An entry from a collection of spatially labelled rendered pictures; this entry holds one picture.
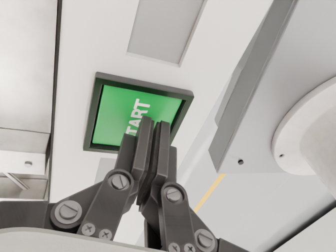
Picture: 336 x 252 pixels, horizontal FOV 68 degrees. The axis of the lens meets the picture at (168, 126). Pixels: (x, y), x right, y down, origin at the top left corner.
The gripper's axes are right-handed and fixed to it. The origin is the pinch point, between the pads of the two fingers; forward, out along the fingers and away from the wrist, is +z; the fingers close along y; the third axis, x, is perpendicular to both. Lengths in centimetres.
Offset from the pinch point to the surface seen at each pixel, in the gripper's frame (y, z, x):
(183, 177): 54, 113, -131
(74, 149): -4.3, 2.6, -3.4
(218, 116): 11.8, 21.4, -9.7
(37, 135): -9.4, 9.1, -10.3
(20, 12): -10.7, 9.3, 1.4
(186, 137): 2.8, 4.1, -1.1
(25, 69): -10.5, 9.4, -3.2
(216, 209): 105, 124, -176
